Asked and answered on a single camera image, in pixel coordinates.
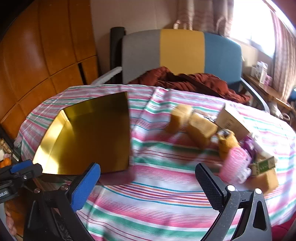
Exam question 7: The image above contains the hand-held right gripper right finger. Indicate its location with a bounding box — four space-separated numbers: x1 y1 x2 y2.
195 163 273 241

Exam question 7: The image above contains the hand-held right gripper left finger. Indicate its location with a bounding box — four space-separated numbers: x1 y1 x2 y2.
23 163 101 241

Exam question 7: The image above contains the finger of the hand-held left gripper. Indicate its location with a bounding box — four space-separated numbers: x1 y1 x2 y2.
0 160 43 184

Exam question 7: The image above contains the pink plastic-wrapped pack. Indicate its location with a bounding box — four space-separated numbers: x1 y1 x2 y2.
219 146 252 183

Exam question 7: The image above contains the dark red box gold inside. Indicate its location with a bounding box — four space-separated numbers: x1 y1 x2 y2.
32 91 131 175

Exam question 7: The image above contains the yellow sponge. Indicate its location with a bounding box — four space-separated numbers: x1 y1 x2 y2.
187 113 218 150
166 103 193 133

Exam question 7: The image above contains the purple packet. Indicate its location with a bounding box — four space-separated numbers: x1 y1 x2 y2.
240 135 257 160

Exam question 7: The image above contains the beige carton box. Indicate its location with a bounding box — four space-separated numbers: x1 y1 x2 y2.
215 103 252 137

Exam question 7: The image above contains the person's left hand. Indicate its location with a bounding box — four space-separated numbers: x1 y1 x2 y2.
4 204 18 235

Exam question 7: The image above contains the striped tablecloth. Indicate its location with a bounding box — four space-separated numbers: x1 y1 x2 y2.
18 84 296 241

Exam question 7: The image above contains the red cloth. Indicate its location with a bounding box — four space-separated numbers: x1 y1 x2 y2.
269 219 296 241

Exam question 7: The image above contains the red-brown jacket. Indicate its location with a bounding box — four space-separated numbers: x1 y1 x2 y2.
128 66 251 105

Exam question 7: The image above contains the wooden wardrobe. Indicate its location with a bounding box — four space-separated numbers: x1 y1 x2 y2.
0 0 100 131

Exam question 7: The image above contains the wooden side desk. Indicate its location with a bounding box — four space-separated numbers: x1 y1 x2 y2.
243 73 293 121

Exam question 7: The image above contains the grey yellow blue armchair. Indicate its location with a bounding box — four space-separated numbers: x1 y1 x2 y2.
121 29 271 114

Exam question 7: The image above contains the pink striped curtain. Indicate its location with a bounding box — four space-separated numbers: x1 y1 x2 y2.
270 9 296 100
173 0 234 37

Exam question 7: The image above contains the window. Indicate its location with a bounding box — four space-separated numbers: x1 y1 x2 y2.
231 0 279 48

